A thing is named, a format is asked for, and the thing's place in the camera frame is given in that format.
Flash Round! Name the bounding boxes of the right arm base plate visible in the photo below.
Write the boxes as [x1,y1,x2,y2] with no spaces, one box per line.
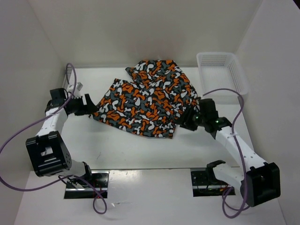
[190,168,231,197]

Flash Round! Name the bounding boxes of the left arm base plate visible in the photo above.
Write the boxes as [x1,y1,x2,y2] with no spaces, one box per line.
[64,170,110,199]

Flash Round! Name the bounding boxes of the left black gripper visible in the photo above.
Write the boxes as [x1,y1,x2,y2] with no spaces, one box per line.
[67,94,99,116]

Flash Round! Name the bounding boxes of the aluminium table edge rail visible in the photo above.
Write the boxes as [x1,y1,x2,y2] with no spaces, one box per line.
[50,67,74,111]

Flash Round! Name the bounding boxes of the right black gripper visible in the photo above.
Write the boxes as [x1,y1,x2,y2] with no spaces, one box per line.
[174,105,207,131]

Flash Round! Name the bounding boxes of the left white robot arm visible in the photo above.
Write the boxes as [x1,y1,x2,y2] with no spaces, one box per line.
[25,88,97,188]

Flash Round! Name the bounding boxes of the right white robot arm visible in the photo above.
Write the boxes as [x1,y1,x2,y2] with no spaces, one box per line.
[177,98,281,207]

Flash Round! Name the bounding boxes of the orange camo patterned shorts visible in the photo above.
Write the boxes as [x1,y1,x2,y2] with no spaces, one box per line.
[91,60,198,139]

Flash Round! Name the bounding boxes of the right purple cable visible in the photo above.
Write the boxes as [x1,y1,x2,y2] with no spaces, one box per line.
[201,88,251,218]

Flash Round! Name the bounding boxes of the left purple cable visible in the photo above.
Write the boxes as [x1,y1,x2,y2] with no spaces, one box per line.
[0,62,108,215]

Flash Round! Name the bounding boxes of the purple cable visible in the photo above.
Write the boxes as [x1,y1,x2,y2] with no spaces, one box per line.
[0,62,108,215]
[201,88,251,218]

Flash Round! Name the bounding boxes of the white perforated plastic basket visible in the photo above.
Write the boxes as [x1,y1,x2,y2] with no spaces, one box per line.
[196,52,249,103]

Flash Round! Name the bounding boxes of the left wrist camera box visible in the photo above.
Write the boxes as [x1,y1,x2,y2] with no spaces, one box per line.
[67,82,83,98]

